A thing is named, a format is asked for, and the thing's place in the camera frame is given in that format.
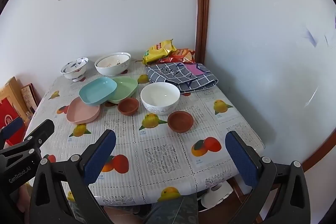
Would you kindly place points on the brown wooden furniture leg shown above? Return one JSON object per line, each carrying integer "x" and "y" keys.
{"x": 236, "y": 186}

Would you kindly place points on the yellow chip bag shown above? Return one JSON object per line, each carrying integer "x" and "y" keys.
{"x": 157, "y": 52}

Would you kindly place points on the white bowl with orange lettering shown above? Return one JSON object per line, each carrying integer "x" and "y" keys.
{"x": 111, "y": 61}

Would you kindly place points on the large white grey-patterned bowl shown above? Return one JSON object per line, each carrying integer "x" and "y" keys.
{"x": 110, "y": 71}

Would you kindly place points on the person's left forearm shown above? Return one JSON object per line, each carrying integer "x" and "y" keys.
{"x": 23, "y": 197}

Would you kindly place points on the light wooden frame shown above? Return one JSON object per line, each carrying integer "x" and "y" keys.
{"x": 13, "y": 85}

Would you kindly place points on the pink plate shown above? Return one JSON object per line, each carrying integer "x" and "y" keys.
{"x": 78, "y": 113}

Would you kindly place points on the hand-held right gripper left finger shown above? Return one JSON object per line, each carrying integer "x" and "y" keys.
{"x": 99, "y": 155}

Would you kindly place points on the grey checked cloth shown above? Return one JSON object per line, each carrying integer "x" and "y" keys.
{"x": 202, "y": 81}

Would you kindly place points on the blue-patterned footed bowl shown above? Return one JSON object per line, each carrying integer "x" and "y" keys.
{"x": 74, "y": 71}

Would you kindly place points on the brown wooden door trim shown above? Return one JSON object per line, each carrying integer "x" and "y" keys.
{"x": 202, "y": 3}

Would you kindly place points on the light blue plate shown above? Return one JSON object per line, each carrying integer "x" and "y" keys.
{"x": 97, "y": 90}

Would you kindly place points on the plain white bowl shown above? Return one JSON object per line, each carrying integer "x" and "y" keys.
{"x": 160, "y": 95}

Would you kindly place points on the white object under table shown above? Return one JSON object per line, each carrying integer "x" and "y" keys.
{"x": 215, "y": 197}

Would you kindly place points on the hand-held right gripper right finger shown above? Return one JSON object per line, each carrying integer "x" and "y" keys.
{"x": 241, "y": 158}

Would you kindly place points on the light green plate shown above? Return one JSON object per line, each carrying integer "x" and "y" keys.
{"x": 126, "y": 87}

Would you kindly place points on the brown baseboard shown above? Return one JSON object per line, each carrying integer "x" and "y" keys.
{"x": 312, "y": 161}

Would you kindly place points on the brown patterned picture frame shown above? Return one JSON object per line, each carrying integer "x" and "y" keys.
{"x": 27, "y": 98}

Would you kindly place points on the small brown bowl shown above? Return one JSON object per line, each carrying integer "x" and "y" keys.
{"x": 180, "y": 120}
{"x": 127, "y": 106}

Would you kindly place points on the camouflage pants leg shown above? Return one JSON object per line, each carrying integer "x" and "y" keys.
{"x": 170, "y": 211}

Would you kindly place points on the red paper bag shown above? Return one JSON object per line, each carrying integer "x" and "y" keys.
{"x": 8, "y": 113}

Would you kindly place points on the fruit-print tablecloth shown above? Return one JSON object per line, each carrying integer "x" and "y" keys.
{"x": 157, "y": 155}

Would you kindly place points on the red chip bag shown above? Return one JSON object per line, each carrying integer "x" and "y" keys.
{"x": 183, "y": 54}

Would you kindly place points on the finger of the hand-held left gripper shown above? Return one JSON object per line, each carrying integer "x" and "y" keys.
{"x": 44, "y": 128}
{"x": 11, "y": 126}

